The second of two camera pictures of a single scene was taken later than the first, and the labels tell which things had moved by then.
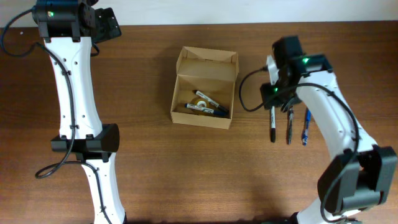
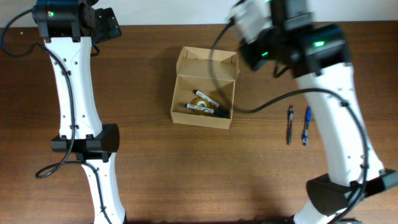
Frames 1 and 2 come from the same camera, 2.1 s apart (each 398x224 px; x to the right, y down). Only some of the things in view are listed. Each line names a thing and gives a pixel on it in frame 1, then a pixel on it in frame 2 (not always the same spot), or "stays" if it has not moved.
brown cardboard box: x=204 y=88 stays
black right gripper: x=269 y=98 -> x=254 y=61
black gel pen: x=290 y=124 stays
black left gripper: x=110 y=26 stays
